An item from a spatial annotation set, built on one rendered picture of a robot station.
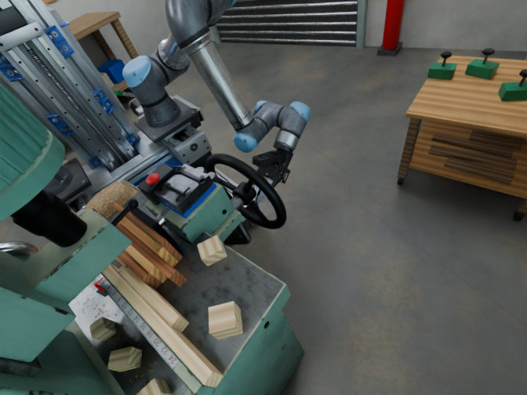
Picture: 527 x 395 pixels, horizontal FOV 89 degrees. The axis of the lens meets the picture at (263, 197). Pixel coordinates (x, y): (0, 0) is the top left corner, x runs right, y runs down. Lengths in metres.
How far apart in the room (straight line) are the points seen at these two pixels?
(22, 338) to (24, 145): 0.27
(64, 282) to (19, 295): 0.07
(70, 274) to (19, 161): 0.21
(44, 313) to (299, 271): 1.20
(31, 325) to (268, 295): 0.35
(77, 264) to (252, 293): 0.30
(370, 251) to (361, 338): 0.44
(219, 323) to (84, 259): 0.24
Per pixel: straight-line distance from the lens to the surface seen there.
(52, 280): 0.54
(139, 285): 0.59
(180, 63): 1.19
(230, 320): 0.48
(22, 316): 0.51
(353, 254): 1.55
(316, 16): 3.52
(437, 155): 1.81
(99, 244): 0.53
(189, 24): 0.82
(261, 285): 0.52
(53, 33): 1.26
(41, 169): 0.41
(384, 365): 1.40
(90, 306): 0.84
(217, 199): 0.62
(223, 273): 0.56
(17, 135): 0.41
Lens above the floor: 1.38
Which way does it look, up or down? 49 degrees down
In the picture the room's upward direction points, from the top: 19 degrees counter-clockwise
